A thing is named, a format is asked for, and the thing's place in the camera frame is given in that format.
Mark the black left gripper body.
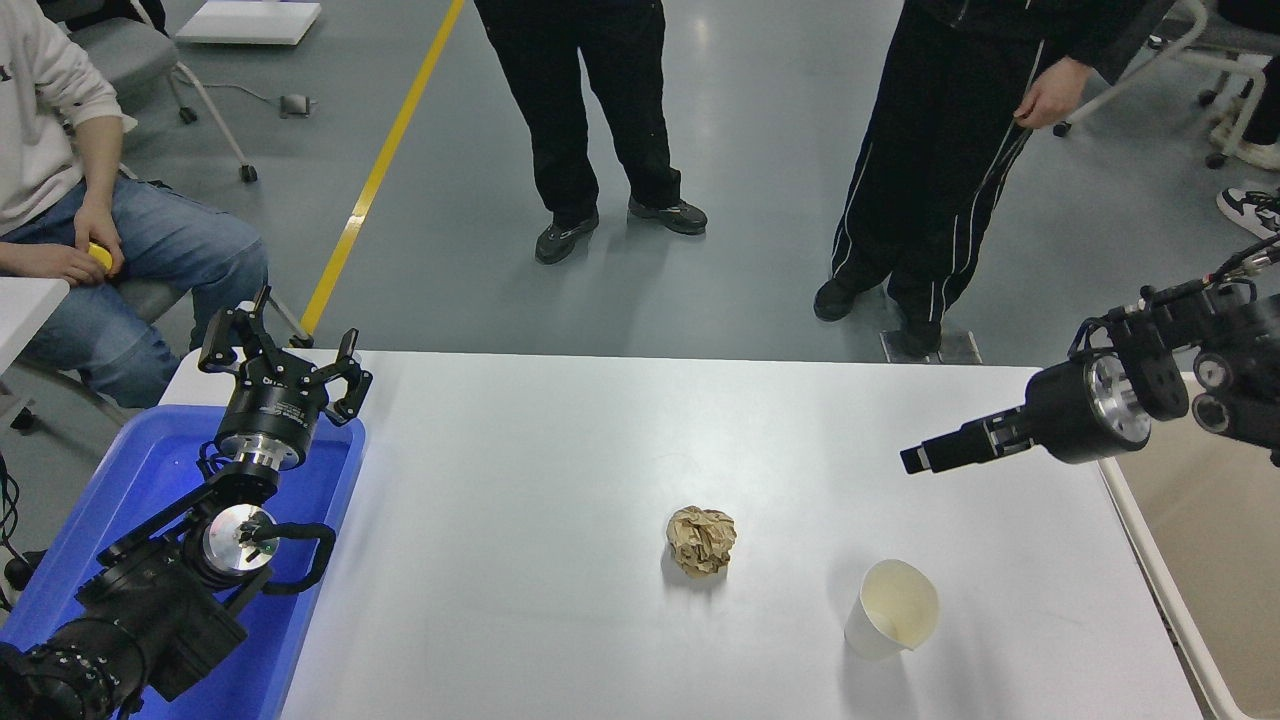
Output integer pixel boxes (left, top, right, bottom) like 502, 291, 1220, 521
216, 366, 330, 453

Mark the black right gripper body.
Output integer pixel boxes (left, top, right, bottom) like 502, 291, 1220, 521
1022, 352, 1103, 465

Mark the white paper cup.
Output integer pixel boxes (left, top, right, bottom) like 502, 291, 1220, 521
843, 559, 940, 662

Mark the large pale dustbin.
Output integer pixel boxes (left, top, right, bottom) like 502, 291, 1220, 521
1098, 375, 1280, 720

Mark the person's left hand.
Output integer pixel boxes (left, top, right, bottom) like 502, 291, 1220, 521
70, 202, 126, 275
1013, 57, 1096, 129

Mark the person's right hand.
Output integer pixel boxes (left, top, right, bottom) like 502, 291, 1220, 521
35, 243, 109, 287

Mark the metal floor plate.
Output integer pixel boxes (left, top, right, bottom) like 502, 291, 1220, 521
880, 330, 983, 364

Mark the person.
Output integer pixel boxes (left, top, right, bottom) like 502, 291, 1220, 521
813, 0, 1176, 356
1215, 0, 1280, 241
0, 0, 269, 409
473, 0, 708, 266

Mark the blue plastic tray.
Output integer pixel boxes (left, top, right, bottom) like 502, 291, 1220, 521
0, 405, 366, 720

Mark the white side table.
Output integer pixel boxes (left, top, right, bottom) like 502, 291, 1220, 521
0, 277, 71, 436

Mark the crumpled tan paper ball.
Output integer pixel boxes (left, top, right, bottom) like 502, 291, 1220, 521
666, 507, 737, 579

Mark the white flat board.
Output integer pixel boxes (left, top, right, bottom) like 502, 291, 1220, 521
173, 0, 322, 47

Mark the thin floor cable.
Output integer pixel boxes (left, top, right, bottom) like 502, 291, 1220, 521
175, 78, 283, 106

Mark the black cable bundle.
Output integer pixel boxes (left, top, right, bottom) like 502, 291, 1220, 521
0, 455, 23, 613

